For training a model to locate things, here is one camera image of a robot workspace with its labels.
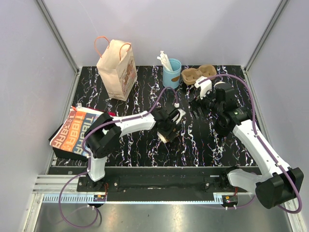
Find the blue cylindrical stirrer holder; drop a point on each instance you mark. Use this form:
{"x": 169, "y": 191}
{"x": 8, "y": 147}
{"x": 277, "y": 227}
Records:
{"x": 172, "y": 78}

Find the stacked black cup lids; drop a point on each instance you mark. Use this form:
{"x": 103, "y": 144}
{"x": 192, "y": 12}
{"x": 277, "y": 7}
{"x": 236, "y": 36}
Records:
{"x": 223, "y": 125}

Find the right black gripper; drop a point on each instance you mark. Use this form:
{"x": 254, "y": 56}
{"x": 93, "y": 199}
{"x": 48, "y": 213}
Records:
{"x": 196, "y": 103}

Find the bottom pulp cup carrier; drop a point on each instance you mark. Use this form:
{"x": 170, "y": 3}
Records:
{"x": 190, "y": 75}

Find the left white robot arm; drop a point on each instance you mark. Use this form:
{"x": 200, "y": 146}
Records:
{"x": 103, "y": 136}

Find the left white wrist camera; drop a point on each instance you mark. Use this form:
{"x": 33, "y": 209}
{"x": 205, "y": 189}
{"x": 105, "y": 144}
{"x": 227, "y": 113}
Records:
{"x": 176, "y": 114}

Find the black marble pattern mat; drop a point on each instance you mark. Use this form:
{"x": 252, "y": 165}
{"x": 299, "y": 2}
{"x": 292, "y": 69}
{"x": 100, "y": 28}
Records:
{"x": 197, "y": 145}

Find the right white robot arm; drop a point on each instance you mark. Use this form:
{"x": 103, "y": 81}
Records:
{"x": 277, "y": 182}

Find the printed kraft paper bag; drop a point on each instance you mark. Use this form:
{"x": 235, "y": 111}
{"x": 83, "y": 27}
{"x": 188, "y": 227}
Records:
{"x": 117, "y": 68}

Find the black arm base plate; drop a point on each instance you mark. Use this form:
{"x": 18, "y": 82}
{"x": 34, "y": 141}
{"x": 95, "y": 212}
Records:
{"x": 121, "y": 178}

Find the single brown paper cup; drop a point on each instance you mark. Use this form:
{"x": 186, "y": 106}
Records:
{"x": 167, "y": 136}

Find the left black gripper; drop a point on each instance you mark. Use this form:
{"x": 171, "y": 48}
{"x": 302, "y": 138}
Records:
{"x": 170, "y": 135}

